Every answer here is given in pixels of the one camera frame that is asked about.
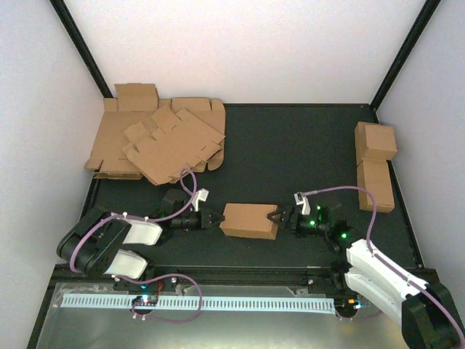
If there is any cardboard box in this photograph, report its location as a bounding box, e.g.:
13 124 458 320
220 203 278 240
355 121 397 164
357 159 395 213

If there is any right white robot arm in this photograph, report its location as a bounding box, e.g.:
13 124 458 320
267 205 464 348

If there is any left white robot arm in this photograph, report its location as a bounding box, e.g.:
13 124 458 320
57 188 225 290

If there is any stack of flat cardboard blanks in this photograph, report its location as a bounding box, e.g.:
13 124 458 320
85 83 225 180

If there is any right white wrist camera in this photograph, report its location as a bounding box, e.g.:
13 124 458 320
294 192 311 215

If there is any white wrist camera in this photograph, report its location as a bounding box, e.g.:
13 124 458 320
191 188 209 212
294 192 311 215

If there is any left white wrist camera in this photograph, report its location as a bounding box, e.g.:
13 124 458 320
191 188 209 212

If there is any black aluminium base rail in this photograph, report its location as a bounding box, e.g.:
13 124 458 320
54 264 437 292

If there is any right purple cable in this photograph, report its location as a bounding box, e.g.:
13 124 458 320
307 185 465 339

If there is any light blue slotted cable duct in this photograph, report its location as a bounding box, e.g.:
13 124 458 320
60 294 336 315

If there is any left black frame post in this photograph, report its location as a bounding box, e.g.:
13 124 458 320
49 0 113 98

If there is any black frame post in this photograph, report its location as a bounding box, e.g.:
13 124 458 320
370 0 441 111
49 0 113 98

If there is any right black frame post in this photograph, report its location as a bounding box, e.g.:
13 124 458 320
370 0 441 111

